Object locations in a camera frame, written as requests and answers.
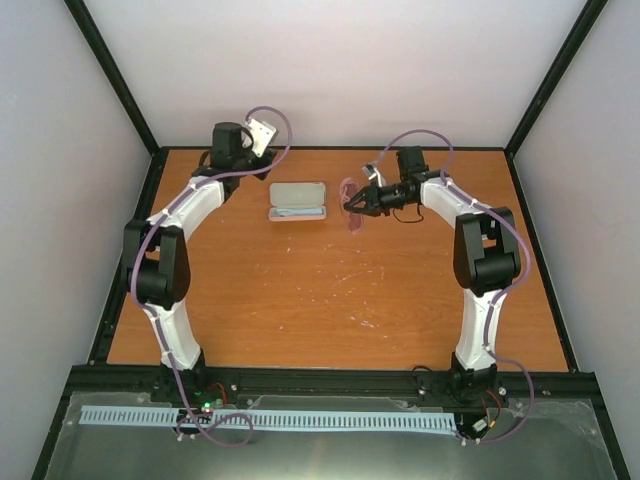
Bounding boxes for transparent pink sunglasses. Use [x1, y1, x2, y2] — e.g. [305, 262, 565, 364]
[339, 177, 364, 234]

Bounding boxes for light blue cleaning cloth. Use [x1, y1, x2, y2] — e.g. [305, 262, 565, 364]
[270, 207, 325, 221]

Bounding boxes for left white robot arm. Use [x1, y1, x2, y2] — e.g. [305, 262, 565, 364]
[120, 117, 277, 403]

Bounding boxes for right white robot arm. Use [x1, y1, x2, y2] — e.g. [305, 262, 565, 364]
[343, 146, 521, 403]

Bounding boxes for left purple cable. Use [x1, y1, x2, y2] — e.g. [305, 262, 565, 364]
[129, 105, 292, 447]

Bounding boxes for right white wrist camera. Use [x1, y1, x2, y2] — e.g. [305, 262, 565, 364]
[362, 162, 388, 188]

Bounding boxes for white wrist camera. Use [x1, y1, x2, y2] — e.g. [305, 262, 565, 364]
[243, 117, 278, 158]
[362, 162, 388, 188]

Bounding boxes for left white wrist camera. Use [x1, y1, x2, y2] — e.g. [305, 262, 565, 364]
[243, 117, 278, 158]

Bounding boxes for light blue slotted cable duct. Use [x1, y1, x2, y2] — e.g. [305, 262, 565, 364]
[79, 406, 456, 435]

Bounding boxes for metal base plate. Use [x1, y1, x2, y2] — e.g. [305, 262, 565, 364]
[46, 393, 615, 479]

